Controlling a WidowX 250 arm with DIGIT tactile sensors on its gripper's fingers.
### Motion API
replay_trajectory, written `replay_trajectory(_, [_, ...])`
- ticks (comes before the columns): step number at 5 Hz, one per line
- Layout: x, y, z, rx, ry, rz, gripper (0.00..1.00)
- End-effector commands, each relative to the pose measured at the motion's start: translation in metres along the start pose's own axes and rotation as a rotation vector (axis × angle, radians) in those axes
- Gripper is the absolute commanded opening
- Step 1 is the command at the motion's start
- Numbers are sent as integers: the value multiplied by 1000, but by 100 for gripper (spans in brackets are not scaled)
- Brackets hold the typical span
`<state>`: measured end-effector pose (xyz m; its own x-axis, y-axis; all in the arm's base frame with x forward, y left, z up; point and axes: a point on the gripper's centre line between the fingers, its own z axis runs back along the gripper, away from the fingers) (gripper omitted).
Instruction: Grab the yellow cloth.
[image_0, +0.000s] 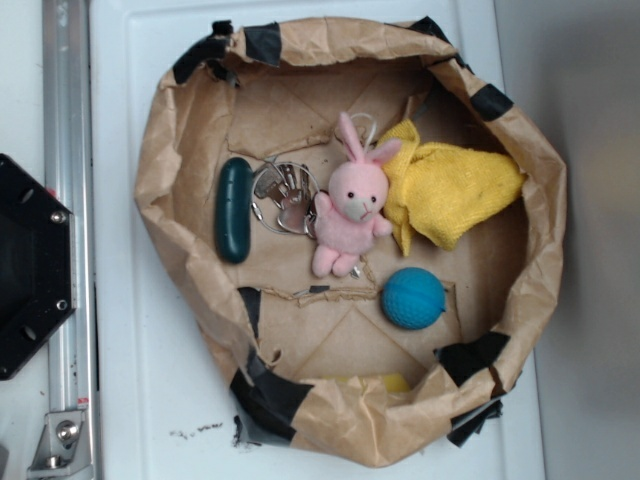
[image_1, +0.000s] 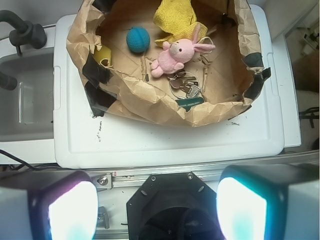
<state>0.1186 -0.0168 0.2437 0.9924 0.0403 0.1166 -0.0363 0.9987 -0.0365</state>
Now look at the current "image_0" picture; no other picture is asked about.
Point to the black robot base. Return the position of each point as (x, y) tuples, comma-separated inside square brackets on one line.
[(36, 266)]

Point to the yellow cloth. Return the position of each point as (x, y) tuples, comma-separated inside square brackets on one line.
[(440, 190)]

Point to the pink plush bunny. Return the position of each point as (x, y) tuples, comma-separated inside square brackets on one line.
[(348, 219)]

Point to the brown paper bag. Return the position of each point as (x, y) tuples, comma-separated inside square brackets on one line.
[(273, 328)]

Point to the dark green oblong object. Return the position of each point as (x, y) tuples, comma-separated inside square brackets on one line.
[(232, 210)]

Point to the blue ball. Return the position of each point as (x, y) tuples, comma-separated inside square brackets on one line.
[(413, 298)]

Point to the yellow object under bag rim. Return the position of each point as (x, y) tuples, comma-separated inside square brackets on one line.
[(393, 382)]

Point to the silver keys on ring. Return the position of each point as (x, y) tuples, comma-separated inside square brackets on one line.
[(292, 188)]

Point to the aluminium rail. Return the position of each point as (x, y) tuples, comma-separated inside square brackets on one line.
[(72, 350)]

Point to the metal corner bracket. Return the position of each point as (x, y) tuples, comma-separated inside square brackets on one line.
[(63, 451)]

